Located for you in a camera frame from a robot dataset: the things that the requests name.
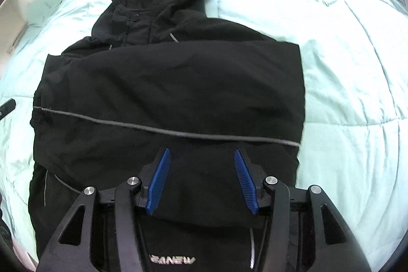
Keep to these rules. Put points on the light green quilt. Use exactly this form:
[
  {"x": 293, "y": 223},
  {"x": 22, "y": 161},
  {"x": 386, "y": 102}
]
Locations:
[{"x": 350, "y": 68}]

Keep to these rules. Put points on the white bookshelf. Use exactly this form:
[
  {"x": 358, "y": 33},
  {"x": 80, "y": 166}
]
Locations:
[{"x": 16, "y": 4}]

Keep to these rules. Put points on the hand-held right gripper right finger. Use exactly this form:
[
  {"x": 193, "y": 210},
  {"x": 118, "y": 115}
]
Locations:
[{"x": 245, "y": 182}]

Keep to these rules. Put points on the black shorts white stripe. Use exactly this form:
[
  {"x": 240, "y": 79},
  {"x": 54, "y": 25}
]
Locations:
[{"x": 159, "y": 84}]

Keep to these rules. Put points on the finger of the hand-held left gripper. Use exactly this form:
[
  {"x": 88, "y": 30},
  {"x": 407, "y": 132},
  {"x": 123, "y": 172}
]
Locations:
[{"x": 8, "y": 106}]

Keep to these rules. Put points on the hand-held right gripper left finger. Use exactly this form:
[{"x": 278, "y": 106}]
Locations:
[{"x": 157, "y": 182}]

